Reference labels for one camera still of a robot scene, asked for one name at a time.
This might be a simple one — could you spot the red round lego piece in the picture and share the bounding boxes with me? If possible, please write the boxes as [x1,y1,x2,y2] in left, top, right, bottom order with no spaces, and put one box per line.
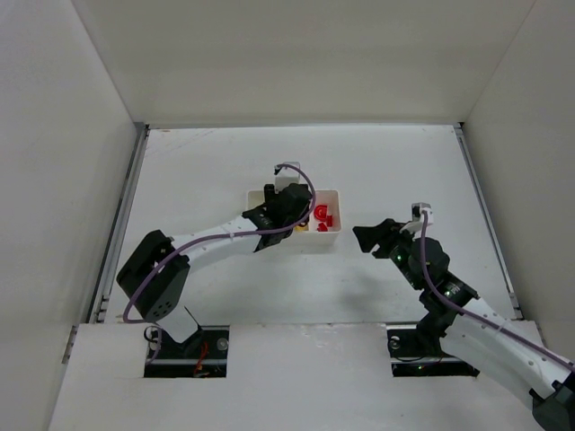
[314,204,329,223]

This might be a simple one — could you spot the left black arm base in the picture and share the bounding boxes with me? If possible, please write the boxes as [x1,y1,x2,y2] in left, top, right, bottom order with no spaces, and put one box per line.
[144,326,230,379]

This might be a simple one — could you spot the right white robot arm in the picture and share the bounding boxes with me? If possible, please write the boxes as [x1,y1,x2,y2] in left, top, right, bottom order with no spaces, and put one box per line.
[352,215,574,430]

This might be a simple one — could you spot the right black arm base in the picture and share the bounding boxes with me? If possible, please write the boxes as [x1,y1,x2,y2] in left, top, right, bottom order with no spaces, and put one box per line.
[385,313,480,378]

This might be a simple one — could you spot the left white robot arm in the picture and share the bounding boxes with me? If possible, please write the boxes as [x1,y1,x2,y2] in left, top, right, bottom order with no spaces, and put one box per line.
[116,183,315,345]

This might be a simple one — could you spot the white three-compartment container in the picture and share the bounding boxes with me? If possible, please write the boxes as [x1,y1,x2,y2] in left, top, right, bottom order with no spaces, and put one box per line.
[241,183,342,250]

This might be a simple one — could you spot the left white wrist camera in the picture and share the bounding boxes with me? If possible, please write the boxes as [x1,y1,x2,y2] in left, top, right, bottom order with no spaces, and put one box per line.
[274,162,300,193]

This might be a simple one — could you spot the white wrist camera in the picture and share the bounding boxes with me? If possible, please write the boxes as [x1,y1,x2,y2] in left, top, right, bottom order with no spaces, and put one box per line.
[274,162,300,193]
[411,202,434,226]

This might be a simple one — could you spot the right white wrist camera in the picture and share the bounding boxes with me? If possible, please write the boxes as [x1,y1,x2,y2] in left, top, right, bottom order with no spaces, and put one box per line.
[411,202,434,226]

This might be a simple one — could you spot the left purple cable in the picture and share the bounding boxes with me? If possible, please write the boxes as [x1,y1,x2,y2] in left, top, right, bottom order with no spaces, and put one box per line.
[121,163,317,324]

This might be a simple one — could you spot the right aluminium rail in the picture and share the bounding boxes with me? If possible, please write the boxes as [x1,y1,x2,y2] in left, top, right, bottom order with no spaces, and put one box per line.
[454,122,525,321]

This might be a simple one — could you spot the aluminium rail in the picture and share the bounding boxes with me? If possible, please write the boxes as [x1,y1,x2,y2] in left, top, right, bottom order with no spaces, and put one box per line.
[82,122,150,323]
[454,122,525,321]

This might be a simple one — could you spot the left aluminium rail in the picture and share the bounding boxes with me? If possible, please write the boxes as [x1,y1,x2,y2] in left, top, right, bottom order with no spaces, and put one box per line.
[82,122,150,323]

